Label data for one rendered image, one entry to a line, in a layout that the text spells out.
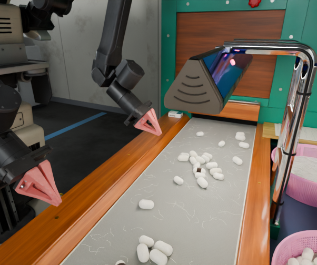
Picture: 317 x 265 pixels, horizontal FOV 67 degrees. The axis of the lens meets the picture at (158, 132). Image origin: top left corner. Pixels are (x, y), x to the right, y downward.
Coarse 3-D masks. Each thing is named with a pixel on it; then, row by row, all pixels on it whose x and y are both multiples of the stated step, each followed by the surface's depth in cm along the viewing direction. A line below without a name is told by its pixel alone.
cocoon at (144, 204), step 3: (141, 201) 58; (144, 201) 58; (147, 201) 58; (150, 201) 58; (138, 204) 59; (141, 204) 58; (144, 204) 58; (147, 204) 58; (150, 204) 58; (153, 204) 58; (141, 207) 58; (144, 207) 58; (147, 207) 58; (150, 207) 58
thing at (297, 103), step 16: (240, 48) 47; (256, 48) 46; (272, 48) 45; (288, 48) 44; (304, 48) 43; (304, 64) 45; (304, 80) 45; (288, 96) 61; (304, 96) 45; (288, 112) 57; (304, 112) 47; (288, 128) 63; (288, 144) 51; (288, 160) 51; (272, 176) 70; (288, 176) 53; (272, 192) 69; (272, 208) 57; (272, 224) 58
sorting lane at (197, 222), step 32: (192, 128) 107; (224, 128) 107; (160, 160) 81; (224, 160) 81; (128, 192) 65; (160, 192) 65; (192, 192) 65; (224, 192) 65; (96, 224) 54; (128, 224) 54; (160, 224) 54; (192, 224) 54; (224, 224) 54; (96, 256) 47; (128, 256) 47; (192, 256) 47; (224, 256) 47
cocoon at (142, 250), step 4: (140, 244) 47; (144, 244) 47; (140, 248) 46; (144, 248) 46; (140, 252) 45; (144, 252) 45; (140, 256) 45; (144, 256) 45; (148, 256) 45; (140, 260) 45; (144, 260) 44
